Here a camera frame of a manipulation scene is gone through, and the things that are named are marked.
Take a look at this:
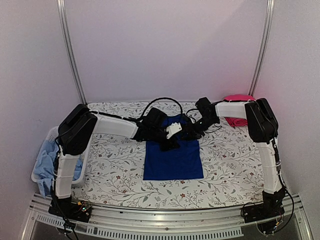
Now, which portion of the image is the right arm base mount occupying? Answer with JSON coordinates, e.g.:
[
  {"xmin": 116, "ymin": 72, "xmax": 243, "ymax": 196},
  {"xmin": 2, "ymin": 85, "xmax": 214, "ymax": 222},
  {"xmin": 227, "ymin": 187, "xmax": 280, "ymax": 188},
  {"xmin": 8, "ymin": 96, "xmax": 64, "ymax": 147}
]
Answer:
[{"xmin": 240, "ymin": 201, "xmax": 285, "ymax": 223}]

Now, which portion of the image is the floral table mat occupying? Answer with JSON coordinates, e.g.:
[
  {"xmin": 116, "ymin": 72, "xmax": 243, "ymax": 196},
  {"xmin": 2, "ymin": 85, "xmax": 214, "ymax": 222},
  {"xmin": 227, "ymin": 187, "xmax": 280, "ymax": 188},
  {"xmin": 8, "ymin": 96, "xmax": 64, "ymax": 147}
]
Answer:
[{"xmin": 63, "ymin": 100, "xmax": 281, "ymax": 210}]

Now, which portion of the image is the folded pink garment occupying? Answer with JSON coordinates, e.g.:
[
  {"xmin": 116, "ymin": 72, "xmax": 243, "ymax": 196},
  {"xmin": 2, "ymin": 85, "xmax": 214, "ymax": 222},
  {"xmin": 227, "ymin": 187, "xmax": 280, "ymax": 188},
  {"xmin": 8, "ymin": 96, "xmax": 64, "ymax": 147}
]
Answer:
[{"xmin": 223, "ymin": 94, "xmax": 256, "ymax": 128}]

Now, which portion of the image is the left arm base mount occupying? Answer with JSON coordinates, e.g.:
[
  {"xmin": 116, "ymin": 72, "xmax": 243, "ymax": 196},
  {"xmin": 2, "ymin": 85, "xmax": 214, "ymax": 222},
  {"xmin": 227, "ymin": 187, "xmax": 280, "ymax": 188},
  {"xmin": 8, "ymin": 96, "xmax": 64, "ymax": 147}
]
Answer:
[{"xmin": 48, "ymin": 198, "xmax": 92, "ymax": 223}]

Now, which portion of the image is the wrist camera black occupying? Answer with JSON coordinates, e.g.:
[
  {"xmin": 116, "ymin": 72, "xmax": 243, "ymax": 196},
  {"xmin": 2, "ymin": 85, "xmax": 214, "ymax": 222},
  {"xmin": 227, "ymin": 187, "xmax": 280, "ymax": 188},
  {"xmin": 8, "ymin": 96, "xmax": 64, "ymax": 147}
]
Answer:
[
  {"xmin": 195, "ymin": 97, "xmax": 212, "ymax": 116},
  {"xmin": 144, "ymin": 107, "xmax": 167, "ymax": 128}
]

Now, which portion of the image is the right aluminium corner post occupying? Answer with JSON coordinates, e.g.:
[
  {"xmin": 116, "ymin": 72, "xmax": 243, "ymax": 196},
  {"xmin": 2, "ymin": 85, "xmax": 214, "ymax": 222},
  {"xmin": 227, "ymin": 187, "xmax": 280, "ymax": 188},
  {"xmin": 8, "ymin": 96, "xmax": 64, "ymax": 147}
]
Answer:
[{"xmin": 248, "ymin": 0, "xmax": 275, "ymax": 97}]

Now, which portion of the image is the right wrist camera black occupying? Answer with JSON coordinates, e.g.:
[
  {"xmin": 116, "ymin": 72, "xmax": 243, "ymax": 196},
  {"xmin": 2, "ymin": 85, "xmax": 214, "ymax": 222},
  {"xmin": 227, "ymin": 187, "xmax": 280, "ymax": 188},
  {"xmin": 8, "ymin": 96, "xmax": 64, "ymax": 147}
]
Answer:
[{"xmin": 195, "ymin": 97, "xmax": 212, "ymax": 116}]

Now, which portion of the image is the aluminium front rail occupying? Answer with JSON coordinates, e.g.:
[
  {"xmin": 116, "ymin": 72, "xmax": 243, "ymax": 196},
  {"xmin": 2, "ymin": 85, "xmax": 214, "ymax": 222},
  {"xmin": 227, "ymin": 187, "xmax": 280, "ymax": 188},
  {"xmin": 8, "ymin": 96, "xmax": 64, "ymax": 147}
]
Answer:
[{"xmin": 20, "ymin": 194, "xmax": 315, "ymax": 240}]

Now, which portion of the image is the aluminium corner post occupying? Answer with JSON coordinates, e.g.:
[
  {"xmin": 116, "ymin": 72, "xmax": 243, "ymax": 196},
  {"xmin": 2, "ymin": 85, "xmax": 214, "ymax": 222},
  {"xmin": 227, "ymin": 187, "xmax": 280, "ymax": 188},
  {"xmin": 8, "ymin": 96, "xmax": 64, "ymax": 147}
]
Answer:
[
  {"xmin": 248, "ymin": 0, "xmax": 275, "ymax": 97},
  {"xmin": 56, "ymin": 0, "xmax": 87, "ymax": 105}
]

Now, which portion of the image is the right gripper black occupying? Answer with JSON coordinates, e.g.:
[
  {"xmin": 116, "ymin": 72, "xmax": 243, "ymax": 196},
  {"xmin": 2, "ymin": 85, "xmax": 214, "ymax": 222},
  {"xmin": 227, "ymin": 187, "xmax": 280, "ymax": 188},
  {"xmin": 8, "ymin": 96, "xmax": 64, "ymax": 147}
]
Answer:
[{"xmin": 179, "ymin": 115, "xmax": 218, "ymax": 142}]

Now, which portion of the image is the left aluminium corner post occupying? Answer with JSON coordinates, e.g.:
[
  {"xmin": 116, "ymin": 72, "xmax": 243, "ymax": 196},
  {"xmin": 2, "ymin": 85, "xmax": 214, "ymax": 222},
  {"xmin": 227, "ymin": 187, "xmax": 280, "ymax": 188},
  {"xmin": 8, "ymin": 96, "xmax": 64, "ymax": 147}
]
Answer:
[{"xmin": 56, "ymin": 0, "xmax": 87, "ymax": 105}]

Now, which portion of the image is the blue printed t-shirt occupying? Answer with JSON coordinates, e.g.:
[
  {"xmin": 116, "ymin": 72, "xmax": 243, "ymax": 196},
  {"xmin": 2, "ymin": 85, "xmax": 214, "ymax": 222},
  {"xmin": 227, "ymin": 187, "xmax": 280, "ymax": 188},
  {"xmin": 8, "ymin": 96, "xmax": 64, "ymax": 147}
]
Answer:
[{"xmin": 142, "ymin": 114, "xmax": 205, "ymax": 181}]

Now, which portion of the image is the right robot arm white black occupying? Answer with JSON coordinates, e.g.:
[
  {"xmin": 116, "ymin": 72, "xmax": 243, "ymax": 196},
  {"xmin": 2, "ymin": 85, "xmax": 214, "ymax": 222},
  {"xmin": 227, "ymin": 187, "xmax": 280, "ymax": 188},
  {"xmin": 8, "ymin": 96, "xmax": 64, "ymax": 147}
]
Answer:
[{"xmin": 177, "ymin": 97, "xmax": 286, "ymax": 218}]

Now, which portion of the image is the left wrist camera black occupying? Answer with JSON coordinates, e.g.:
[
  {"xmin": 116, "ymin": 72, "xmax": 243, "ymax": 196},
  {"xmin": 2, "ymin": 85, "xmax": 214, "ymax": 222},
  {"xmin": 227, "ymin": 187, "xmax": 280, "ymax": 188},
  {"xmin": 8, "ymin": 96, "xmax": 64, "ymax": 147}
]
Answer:
[{"xmin": 144, "ymin": 107, "xmax": 167, "ymax": 128}]

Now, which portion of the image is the light blue shirt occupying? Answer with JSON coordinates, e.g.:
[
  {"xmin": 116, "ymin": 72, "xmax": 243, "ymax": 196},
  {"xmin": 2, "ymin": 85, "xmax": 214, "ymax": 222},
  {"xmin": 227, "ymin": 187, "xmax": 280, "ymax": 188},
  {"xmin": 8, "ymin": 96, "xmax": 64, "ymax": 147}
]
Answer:
[{"xmin": 31, "ymin": 140, "xmax": 86, "ymax": 199}]

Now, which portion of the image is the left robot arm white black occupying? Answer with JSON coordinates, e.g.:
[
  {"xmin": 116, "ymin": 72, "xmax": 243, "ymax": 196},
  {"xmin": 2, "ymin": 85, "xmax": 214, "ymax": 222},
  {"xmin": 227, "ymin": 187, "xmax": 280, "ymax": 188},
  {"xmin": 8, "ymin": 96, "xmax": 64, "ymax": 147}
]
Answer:
[{"xmin": 52, "ymin": 104, "xmax": 183, "ymax": 217}]

